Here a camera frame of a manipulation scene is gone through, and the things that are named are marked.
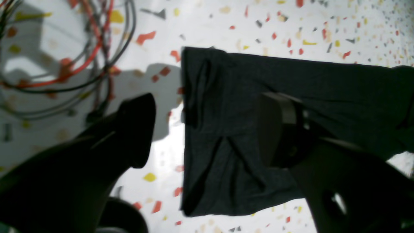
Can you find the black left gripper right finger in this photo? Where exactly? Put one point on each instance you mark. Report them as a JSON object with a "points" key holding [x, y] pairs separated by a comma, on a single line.
{"points": [[347, 189]]}

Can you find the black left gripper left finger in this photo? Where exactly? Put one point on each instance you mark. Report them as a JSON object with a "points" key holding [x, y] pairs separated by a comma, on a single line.
{"points": [[64, 189]]}

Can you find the dark grey T-shirt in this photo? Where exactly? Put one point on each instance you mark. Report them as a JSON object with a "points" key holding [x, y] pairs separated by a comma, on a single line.
{"points": [[370, 106]]}

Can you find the black cylinder tube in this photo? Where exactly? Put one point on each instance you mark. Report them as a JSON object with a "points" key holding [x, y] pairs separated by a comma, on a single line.
{"points": [[120, 216]]}

